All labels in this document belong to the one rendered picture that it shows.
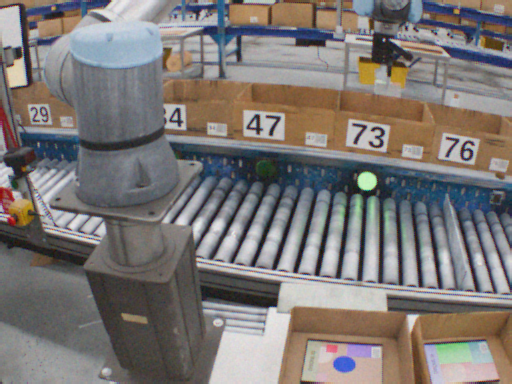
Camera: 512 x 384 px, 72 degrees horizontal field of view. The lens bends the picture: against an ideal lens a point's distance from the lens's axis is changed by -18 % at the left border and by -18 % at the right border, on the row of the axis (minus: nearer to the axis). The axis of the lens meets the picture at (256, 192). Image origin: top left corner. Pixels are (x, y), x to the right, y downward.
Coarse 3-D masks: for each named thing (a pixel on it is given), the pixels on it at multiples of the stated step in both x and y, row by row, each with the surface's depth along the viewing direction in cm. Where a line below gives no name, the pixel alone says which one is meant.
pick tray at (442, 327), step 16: (416, 320) 89; (432, 320) 90; (448, 320) 90; (464, 320) 89; (480, 320) 89; (496, 320) 89; (416, 336) 87; (432, 336) 93; (448, 336) 92; (464, 336) 92; (480, 336) 92; (496, 336) 91; (416, 352) 85; (496, 352) 86; (416, 368) 83; (496, 368) 82
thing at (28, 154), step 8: (8, 152) 115; (16, 152) 114; (24, 152) 114; (32, 152) 117; (8, 160) 115; (16, 160) 114; (24, 160) 114; (32, 160) 117; (16, 168) 118; (24, 168) 119; (16, 176) 119
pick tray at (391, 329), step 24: (312, 312) 95; (336, 312) 93; (360, 312) 92; (384, 312) 91; (288, 336) 90; (312, 336) 97; (336, 336) 96; (360, 336) 96; (384, 336) 95; (408, 336) 84; (288, 360) 91; (384, 360) 89; (408, 360) 80
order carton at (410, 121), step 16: (352, 96) 175; (368, 96) 173; (384, 96) 171; (336, 112) 151; (352, 112) 178; (368, 112) 176; (384, 112) 174; (400, 112) 172; (416, 112) 170; (336, 128) 154; (400, 128) 147; (416, 128) 145; (432, 128) 144; (336, 144) 157; (400, 144) 150; (416, 144) 148; (416, 160) 152
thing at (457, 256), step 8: (448, 200) 142; (448, 208) 140; (448, 216) 139; (448, 224) 137; (448, 232) 136; (456, 232) 125; (448, 240) 134; (456, 240) 123; (456, 248) 122; (456, 256) 120; (456, 264) 119; (464, 264) 110; (456, 272) 117; (464, 272) 109; (456, 280) 116
